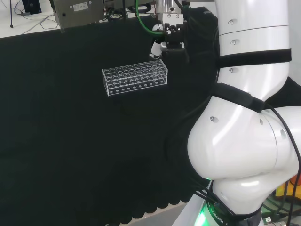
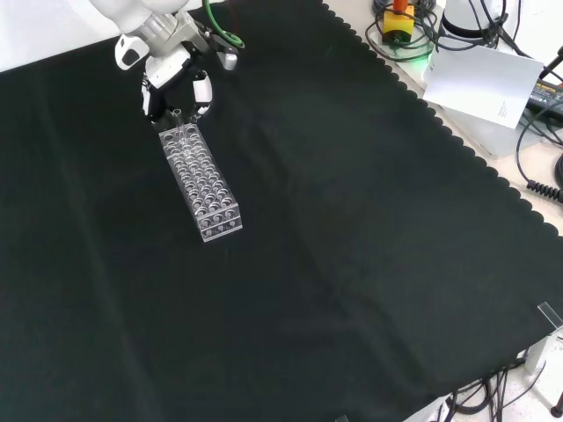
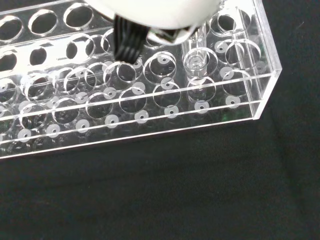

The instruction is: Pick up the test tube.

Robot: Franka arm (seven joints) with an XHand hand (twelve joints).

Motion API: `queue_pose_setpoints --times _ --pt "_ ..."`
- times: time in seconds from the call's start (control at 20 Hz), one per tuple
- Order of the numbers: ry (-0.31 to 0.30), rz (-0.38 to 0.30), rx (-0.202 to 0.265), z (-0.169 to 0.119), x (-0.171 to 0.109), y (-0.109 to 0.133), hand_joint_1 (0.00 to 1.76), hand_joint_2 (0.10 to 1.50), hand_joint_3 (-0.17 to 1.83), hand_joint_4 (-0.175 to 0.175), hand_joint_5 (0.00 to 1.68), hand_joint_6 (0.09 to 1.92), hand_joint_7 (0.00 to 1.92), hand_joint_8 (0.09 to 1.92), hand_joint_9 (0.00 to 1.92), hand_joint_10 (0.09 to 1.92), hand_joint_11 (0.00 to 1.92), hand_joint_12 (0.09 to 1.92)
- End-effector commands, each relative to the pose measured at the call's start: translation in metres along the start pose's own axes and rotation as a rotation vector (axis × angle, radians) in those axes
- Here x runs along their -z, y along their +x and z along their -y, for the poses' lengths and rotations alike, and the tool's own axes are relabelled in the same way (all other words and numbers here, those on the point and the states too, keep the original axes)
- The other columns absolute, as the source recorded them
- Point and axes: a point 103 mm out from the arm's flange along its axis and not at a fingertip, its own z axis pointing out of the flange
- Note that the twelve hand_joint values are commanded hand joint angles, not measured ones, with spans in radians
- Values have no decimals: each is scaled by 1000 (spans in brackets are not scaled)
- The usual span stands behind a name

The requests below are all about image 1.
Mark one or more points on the yellow stop button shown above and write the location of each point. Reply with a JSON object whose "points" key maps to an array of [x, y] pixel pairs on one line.
{"points": [[289, 188]]}

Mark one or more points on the clear test tube rack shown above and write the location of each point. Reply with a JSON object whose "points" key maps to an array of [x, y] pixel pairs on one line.
{"points": [[131, 80]]}

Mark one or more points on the grey metal box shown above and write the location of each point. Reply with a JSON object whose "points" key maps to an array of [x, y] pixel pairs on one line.
{"points": [[77, 14]]}

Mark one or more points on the black bench cloth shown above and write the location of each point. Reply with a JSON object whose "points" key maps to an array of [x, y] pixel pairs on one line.
{"points": [[70, 141]]}

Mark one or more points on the black tripod leg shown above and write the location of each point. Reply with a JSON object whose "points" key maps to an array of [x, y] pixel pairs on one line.
{"points": [[11, 16]]}

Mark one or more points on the clear glass test tube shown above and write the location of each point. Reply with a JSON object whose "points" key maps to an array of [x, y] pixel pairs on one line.
{"points": [[155, 73]]}

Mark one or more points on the silver plug connector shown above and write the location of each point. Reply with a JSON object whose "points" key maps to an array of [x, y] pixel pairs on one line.
{"points": [[269, 219]]}

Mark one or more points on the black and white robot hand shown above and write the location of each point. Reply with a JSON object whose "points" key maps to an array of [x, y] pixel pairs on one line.
{"points": [[175, 35]]}

